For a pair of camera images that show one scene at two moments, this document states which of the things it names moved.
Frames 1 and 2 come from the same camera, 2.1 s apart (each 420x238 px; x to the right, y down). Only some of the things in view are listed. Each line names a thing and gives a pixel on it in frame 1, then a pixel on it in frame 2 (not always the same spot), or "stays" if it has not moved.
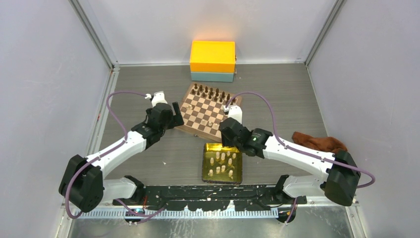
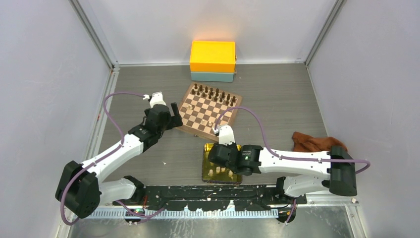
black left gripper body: [174, 120] stays
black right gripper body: [226, 143] -> [232, 145]
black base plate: [215, 197] stays
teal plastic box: [212, 76] stays
